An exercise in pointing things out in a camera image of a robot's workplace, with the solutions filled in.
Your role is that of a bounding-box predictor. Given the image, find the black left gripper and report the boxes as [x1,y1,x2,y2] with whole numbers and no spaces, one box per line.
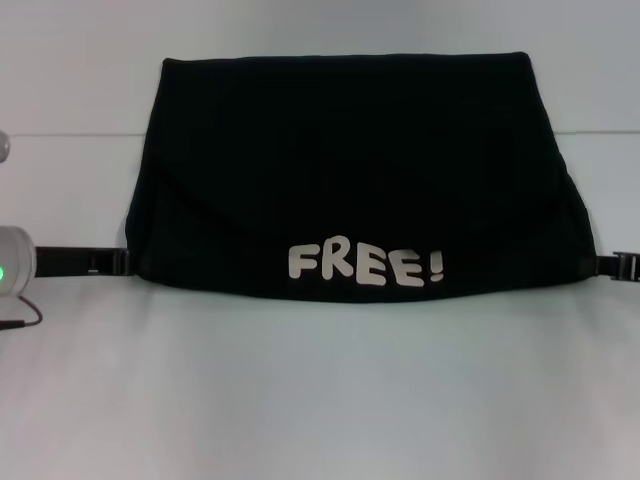
[33,245,135,277]

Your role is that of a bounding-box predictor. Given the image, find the black shirt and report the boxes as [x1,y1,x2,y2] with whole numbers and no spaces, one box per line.
[124,50,600,305]

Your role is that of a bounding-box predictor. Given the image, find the left arm cable with connectors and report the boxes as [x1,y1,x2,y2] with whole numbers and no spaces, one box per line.
[0,294,44,331]

